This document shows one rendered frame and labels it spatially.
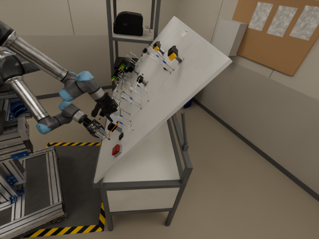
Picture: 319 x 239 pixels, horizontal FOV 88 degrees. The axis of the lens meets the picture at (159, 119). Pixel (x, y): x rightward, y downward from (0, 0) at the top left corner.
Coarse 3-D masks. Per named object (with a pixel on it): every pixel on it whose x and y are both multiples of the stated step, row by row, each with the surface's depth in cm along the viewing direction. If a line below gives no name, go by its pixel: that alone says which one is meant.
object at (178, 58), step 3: (171, 48) 89; (174, 48) 88; (168, 51) 91; (171, 51) 87; (174, 51) 87; (177, 51) 89; (168, 54) 88; (177, 54) 88; (177, 57) 93; (180, 57) 92; (177, 60) 92; (180, 60) 94; (183, 60) 91
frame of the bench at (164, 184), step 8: (168, 120) 173; (176, 152) 140; (176, 160) 134; (104, 184) 111; (112, 184) 111; (120, 184) 112; (128, 184) 113; (136, 184) 113; (144, 184) 114; (152, 184) 115; (160, 184) 115; (168, 184) 116; (176, 184) 117; (184, 184) 118; (104, 192) 112; (104, 200) 119; (176, 200) 132; (104, 208) 127; (168, 208) 142; (176, 208) 142; (168, 216) 156; (112, 224) 151; (168, 224) 164
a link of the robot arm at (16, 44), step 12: (0, 24) 68; (0, 36) 70; (12, 36) 73; (12, 48) 75; (24, 48) 76; (36, 48) 81; (36, 60) 81; (48, 60) 84; (48, 72) 86; (60, 72) 89; (72, 72) 98
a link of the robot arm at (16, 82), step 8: (8, 56) 93; (0, 64) 90; (8, 64) 91; (16, 64) 93; (0, 72) 90; (8, 72) 91; (16, 72) 93; (8, 80) 91; (16, 80) 93; (16, 88) 93; (24, 88) 95; (24, 96) 94; (32, 96) 97; (24, 104) 96; (32, 104) 96; (40, 104) 100; (32, 112) 97; (40, 112) 98; (40, 120) 98; (48, 120) 100; (56, 120) 103; (40, 128) 97; (48, 128) 99
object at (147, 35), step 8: (152, 0) 193; (160, 0) 149; (152, 8) 197; (152, 16) 203; (152, 24) 208; (112, 32) 163; (144, 32) 191; (152, 32) 197; (112, 40) 165; (120, 40) 166; (128, 40) 167; (136, 40) 168; (144, 40) 170; (152, 40) 172; (112, 48) 169; (112, 56) 174; (112, 64) 180; (112, 72) 185; (112, 88) 198
